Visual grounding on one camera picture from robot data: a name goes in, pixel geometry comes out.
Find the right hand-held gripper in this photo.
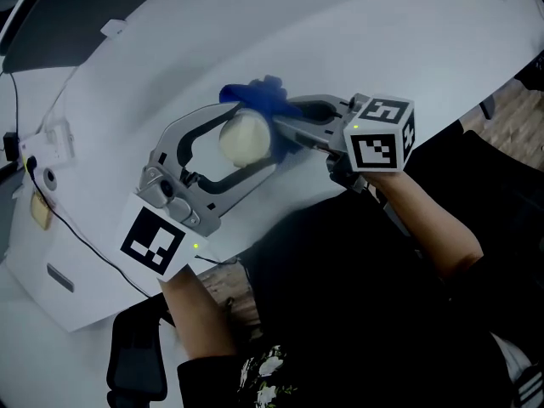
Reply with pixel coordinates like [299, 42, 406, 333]
[270, 92, 417, 194]

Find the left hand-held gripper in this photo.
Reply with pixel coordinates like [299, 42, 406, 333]
[113, 102, 280, 283]

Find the cream round ball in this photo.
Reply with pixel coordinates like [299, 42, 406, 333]
[218, 109, 273, 169]

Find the blue cloth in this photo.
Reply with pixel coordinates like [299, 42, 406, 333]
[218, 74, 305, 162]

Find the person's right forearm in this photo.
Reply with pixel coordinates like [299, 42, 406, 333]
[365, 170, 485, 282]

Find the person's left forearm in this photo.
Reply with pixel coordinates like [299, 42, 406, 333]
[159, 263, 237, 361]

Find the white power strip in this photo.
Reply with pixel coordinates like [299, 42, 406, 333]
[19, 119, 76, 166]

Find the yellow notepad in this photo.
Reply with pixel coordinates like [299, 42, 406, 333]
[29, 191, 54, 231]

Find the black printed t-shirt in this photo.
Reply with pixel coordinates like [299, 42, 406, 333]
[176, 119, 544, 408]

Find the dark smartphone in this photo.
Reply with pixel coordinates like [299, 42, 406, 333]
[46, 263, 76, 294]

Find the black power adapter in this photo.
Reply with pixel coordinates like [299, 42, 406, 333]
[3, 132, 20, 163]

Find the black office chair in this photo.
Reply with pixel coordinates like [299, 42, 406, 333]
[105, 299, 169, 408]
[461, 51, 544, 237]

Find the striped black white shoe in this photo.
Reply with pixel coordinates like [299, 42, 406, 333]
[490, 333, 544, 408]

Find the black power cable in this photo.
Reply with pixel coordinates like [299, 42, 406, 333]
[25, 155, 152, 299]

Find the white cable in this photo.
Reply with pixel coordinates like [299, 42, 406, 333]
[36, 68, 80, 133]

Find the white divider bracket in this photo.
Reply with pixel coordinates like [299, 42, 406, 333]
[100, 19, 128, 39]

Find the thin black cable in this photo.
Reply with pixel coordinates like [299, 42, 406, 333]
[0, 72, 20, 136]

